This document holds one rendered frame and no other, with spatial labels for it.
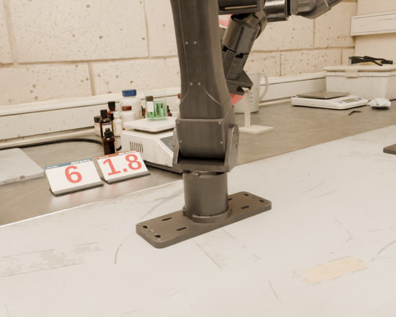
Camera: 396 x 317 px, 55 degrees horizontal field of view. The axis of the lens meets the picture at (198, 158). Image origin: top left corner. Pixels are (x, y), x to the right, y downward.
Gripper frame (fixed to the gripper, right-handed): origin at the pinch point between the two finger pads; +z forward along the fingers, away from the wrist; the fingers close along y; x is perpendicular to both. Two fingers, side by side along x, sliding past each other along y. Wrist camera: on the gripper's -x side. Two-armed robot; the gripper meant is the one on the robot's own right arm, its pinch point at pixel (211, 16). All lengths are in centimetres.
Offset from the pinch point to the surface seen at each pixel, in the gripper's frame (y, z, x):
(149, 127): 29.8, 3.4, 23.5
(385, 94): -78, -44, 30
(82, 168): 42, 12, 29
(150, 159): 30.2, 3.7, 30.2
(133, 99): -6.6, 31.1, 21.6
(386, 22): -116, -44, 0
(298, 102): -64, -11, 31
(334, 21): -115, -20, -3
